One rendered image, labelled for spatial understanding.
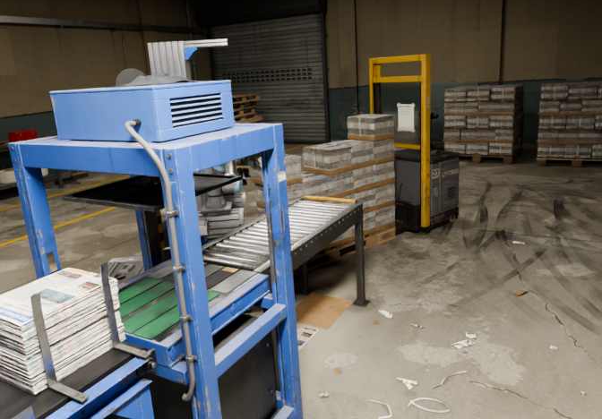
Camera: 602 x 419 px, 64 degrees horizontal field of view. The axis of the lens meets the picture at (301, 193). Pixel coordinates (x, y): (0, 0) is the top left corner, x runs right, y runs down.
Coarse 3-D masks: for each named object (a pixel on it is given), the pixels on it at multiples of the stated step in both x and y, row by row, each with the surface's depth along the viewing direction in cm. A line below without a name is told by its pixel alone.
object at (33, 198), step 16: (16, 144) 199; (16, 160) 203; (16, 176) 205; (32, 176) 205; (32, 192) 205; (32, 208) 206; (48, 208) 212; (32, 224) 208; (48, 224) 213; (32, 240) 211; (48, 240) 213; (32, 256) 215; (48, 272) 214
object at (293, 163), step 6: (288, 156) 414; (294, 156) 413; (288, 162) 403; (294, 162) 407; (300, 162) 411; (288, 168) 405; (294, 168) 409; (300, 168) 414; (288, 174) 406; (294, 174) 410; (300, 174) 414
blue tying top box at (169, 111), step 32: (64, 96) 194; (96, 96) 185; (128, 96) 177; (160, 96) 173; (192, 96) 187; (224, 96) 204; (64, 128) 199; (96, 128) 190; (160, 128) 174; (192, 128) 188
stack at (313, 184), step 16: (304, 176) 439; (320, 176) 434; (336, 176) 440; (352, 176) 454; (368, 176) 467; (256, 192) 431; (288, 192) 408; (304, 192) 418; (320, 192) 431; (336, 192) 443; (368, 192) 470; (368, 224) 478; (336, 240) 453; (352, 240) 468; (368, 240) 481; (320, 256) 443; (336, 256) 456
